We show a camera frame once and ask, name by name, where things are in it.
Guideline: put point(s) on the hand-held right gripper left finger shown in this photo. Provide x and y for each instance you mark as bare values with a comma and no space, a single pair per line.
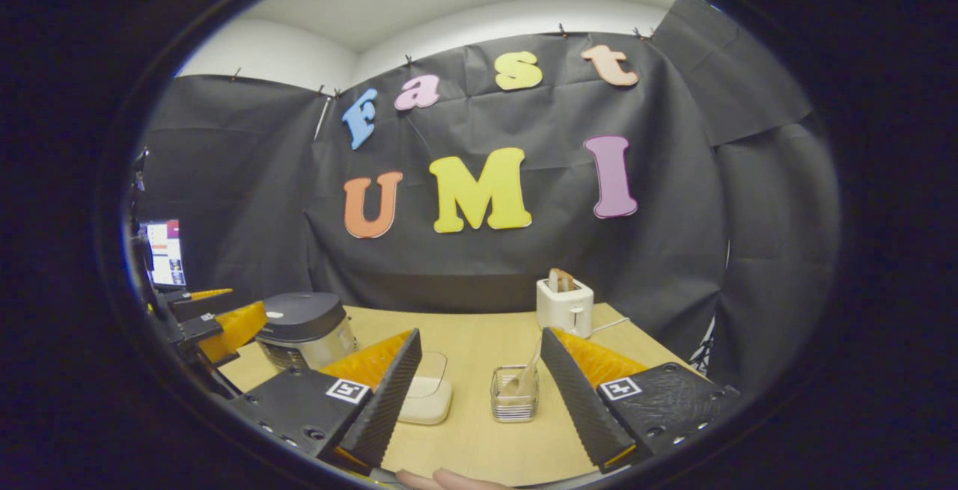
385,400

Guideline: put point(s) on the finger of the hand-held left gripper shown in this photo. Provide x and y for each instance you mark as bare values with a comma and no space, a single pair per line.
236,329
213,307

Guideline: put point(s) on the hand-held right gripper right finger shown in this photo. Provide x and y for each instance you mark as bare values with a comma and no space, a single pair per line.
580,404

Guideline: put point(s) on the wooden spoon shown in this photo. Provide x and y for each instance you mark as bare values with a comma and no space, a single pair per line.
528,378

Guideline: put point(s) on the black rice cooker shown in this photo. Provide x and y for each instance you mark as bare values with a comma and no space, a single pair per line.
303,318

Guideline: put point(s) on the clear plastic container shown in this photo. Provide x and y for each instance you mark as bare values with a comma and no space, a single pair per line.
426,408

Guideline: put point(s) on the computer monitor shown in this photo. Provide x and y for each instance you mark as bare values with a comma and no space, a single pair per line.
166,254

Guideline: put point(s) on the white toaster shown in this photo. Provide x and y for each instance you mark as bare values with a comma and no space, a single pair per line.
565,310

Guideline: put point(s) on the bread slice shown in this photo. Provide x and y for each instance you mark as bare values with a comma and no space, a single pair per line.
561,280

